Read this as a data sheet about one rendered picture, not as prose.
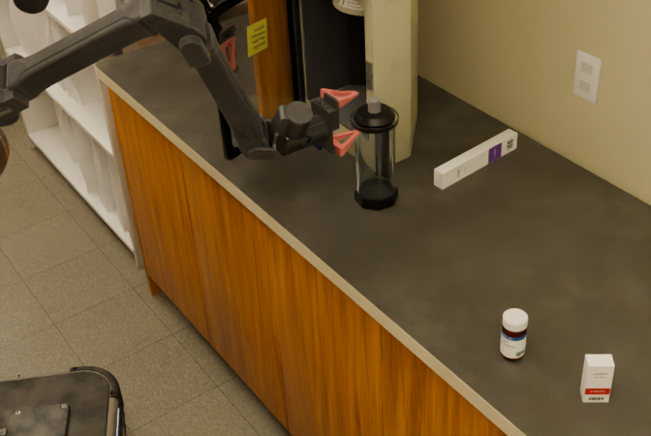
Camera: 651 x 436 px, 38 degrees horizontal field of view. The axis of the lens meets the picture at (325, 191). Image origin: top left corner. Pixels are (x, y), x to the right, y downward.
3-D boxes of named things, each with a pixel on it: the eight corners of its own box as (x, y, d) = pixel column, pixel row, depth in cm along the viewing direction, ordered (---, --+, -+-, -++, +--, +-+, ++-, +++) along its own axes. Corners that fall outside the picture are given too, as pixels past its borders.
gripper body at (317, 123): (335, 109, 199) (306, 120, 196) (337, 150, 205) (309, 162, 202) (317, 98, 204) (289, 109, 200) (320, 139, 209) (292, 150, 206)
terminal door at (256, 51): (299, 108, 251) (289, -37, 228) (227, 163, 231) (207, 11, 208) (297, 107, 252) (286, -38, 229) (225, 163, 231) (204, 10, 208)
